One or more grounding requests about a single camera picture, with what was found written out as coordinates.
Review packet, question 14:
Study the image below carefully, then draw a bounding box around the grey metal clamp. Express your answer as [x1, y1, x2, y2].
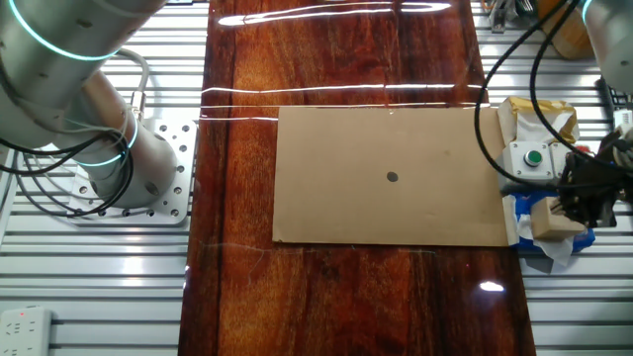
[487, 0, 535, 35]

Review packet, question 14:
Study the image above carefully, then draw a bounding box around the light wooden block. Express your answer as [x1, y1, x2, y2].
[529, 196, 588, 242]

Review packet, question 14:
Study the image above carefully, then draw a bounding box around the glossy red wooden board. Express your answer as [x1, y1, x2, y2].
[177, 0, 538, 356]

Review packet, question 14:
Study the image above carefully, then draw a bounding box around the thick grey base cable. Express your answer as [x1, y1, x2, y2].
[116, 46, 151, 123]

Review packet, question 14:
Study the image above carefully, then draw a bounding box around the black keyboard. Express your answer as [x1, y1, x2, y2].
[599, 78, 633, 109]

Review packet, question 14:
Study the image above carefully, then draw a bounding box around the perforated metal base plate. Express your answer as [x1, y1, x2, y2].
[66, 118, 199, 227]

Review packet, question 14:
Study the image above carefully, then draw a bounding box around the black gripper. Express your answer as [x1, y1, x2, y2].
[557, 129, 620, 228]

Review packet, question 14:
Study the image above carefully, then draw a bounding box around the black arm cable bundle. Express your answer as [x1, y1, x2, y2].
[0, 131, 136, 219]

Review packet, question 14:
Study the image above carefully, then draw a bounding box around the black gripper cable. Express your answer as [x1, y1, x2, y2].
[473, 0, 633, 192]

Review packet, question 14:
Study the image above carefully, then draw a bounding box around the green push button box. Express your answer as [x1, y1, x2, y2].
[497, 139, 560, 187]

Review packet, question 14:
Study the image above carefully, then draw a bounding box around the white power strip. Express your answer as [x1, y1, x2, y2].
[0, 306, 53, 356]

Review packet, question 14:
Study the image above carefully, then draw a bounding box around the gold tissue pack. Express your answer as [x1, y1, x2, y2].
[497, 96, 581, 145]

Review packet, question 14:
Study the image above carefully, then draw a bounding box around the brown cardboard sheet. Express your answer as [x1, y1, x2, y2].
[271, 106, 510, 247]

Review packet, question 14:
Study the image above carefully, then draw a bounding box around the brown cardboard box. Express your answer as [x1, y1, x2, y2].
[536, 0, 597, 61]

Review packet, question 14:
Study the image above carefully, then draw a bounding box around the blue tissue pack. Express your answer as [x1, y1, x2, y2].
[501, 191, 597, 274]

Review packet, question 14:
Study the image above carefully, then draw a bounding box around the silver vented camera with label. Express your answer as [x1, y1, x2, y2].
[612, 109, 633, 131]

